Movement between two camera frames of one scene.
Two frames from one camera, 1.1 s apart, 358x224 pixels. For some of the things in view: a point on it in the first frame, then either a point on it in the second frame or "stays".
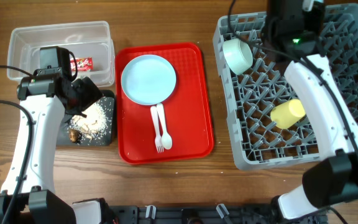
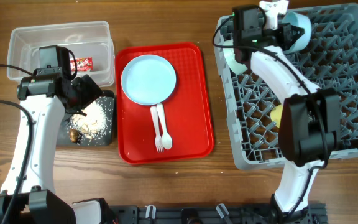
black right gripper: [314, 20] to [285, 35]
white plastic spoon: [166, 140] stays
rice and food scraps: [95, 128] stays
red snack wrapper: [84, 64] stays
